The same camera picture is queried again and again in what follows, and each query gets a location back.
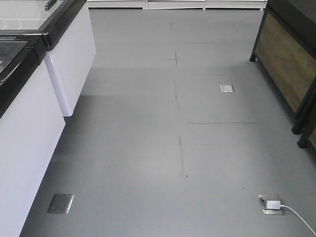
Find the small far floor socket plate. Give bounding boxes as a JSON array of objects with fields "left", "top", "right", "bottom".
[{"left": 220, "top": 84, "right": 235, "bottom": 93}]

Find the far white chest freezer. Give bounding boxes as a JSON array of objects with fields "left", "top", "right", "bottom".
[{"left": 0, "top": 0, "right": 96, "bottom": 117}]

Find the white chest freezer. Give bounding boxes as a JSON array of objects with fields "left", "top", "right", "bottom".
[
  {"left": 0, "top": 0, "right": 96, "bottom": 117},
  {"left": 0, "top": 37, "right": 65, "bottom": 237}
]

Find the near white chest freezer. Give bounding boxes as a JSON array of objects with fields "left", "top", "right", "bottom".
[{"left": 0, "top": 37, "right": 65, "bottom": 237}]

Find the white shelf base row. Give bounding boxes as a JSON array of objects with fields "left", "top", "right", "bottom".
[{"left": 88, "top": 0, "right": 267, "bottom": 10}]

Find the open steel floor socket box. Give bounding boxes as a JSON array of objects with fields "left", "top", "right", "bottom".
[{"left": 258, "top": 194, "right": 285, "bottom": 215}]

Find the white power adapter plug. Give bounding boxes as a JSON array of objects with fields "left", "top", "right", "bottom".
[{"left": 264, "top": 199, "right": 281, "bottom": 210}]

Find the wooden black-framed display stand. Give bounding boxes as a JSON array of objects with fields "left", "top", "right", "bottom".
[{"left": 249, "top": 0, "right": 316, "bottom": 134}]

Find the white power cable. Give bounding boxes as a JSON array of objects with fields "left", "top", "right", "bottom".
[{"left": 279, "top": 204, "right": 316, "bottom": 237}]

